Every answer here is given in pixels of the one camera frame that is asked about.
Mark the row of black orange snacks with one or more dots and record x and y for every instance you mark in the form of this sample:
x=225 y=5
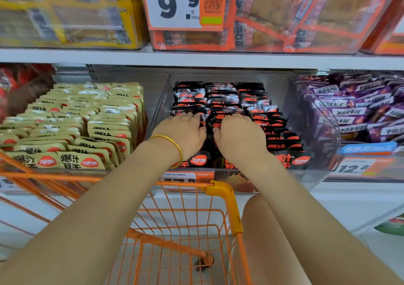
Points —
x=189 y=92
x=284 y=143
x=221 y=95

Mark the stack of yellow trimmed packets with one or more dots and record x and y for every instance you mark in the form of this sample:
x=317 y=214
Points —
x=63 y=17

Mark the orange blue shelf price tag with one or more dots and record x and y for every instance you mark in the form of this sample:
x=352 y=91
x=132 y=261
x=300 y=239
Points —
x=360 y=165

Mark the person's left hand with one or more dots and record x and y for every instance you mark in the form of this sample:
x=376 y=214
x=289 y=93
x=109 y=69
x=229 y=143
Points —
x=180 y=136

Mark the white orange price tag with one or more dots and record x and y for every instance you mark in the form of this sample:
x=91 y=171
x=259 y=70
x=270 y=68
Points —
x=170 y=4

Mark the person's right forearm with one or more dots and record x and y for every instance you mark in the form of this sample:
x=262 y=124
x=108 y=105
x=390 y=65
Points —
x=328 y=231

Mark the person's right hand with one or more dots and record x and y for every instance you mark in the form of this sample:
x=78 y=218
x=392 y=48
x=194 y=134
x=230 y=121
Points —
x=238 y=136

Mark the row of yellow orange snacks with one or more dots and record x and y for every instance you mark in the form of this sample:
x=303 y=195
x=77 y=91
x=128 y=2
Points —
x=79 y=162
x=110 y=133
x=28 y=160

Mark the person's right leg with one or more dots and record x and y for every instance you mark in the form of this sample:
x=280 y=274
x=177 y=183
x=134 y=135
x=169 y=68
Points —
x=265 y=256

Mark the pile of green yellow packages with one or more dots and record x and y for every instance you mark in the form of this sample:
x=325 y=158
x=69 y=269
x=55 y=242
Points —
x=392 y=226

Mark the person's left forearm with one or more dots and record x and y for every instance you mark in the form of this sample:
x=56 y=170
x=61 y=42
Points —
x=76 y=231

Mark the stack of orange trimmed packets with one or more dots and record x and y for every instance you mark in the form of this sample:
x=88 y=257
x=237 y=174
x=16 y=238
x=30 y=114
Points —
x=303 y=17
x=388 y=39

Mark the orange shopping cart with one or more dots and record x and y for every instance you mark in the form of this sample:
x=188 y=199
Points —
x=230 y=206

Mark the pile of purple packets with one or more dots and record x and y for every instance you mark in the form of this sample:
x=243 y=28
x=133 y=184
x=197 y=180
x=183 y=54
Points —
x=360 y=105

